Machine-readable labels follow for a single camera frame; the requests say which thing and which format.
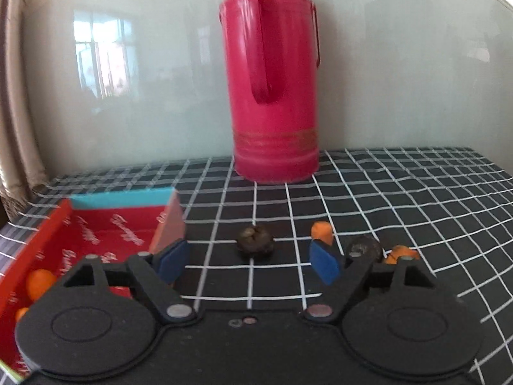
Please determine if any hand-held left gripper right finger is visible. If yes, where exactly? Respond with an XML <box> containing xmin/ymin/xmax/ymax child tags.
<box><xmin>304</xmin><ymin>238</ymin><xmax>438</xmax><ymax>325</ymax></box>

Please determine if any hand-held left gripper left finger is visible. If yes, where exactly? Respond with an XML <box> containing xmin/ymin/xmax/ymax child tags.
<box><xmin>59</xmin><ymin>240</ymin><xmax>198</xmax><ymax>325</ymax></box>

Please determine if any dark mangosteen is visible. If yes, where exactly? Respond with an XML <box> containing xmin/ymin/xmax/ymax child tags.
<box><xmin>236</xmin><ymin>226</ymin><xmax>276</xmax><ymax>257</ymax></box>
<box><xmin>345</xmin><ymin>236</ymin><xmax>382</xmax><ymax>259</ymax></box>

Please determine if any colourful cardboard box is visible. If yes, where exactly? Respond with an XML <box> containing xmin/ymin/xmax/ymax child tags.
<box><xmin>0</xmin><ymin>188</ymin><xmax>188</xmax><ymax>382</ymax></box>

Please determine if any large orange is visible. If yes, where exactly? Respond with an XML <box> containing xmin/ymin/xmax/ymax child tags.
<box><xmin>26</xmin><ymin>269</ymin><xmax>58</xmax><ymax>301</ymax></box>

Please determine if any carrot piece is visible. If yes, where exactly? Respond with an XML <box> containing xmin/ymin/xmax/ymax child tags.
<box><xmin>311</xmin><ymin>221</ymin><xmax>334</xmax><ymax>246</ymax></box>

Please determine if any split brownish orange fruit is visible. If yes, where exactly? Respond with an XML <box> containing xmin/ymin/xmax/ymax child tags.
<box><xmin>383</xmin><ymin>244</ymin><xmax>421</xmax><ymax>265</ymax></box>

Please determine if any black white checked tablecloth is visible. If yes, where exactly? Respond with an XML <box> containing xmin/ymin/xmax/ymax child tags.
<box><xmin>0</xmin><ymin>146</ymin><xmax>513</xmax><ymax>385</ymax></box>

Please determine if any red thermos flask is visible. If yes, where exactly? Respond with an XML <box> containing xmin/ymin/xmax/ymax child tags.
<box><xmin>219</xmin><ymin>0</ymin><xmax>322</xmax><ymax>184</ymax></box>

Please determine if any beige curtain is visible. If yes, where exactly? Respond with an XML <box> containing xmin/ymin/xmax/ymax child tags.
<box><xmin>0</xmin><ymin>0</ymin><xmax>48</xmax><ymax>211</ymax></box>

